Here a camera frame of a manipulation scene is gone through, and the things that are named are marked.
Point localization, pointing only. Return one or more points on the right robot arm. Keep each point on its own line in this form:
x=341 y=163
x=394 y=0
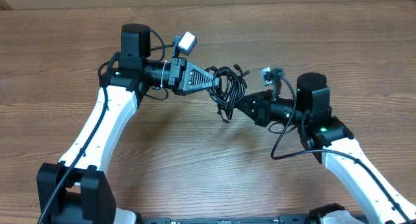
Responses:
x=330 y=141

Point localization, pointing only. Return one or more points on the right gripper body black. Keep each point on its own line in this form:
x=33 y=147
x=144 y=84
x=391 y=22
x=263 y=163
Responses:
x=264 y=108

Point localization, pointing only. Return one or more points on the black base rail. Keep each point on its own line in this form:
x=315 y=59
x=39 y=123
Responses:
x=281 y=219

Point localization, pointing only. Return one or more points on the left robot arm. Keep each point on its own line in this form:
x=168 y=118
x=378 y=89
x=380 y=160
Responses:
x=76 y=189

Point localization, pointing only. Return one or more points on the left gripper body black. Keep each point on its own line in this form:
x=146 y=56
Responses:
x=179 y=76

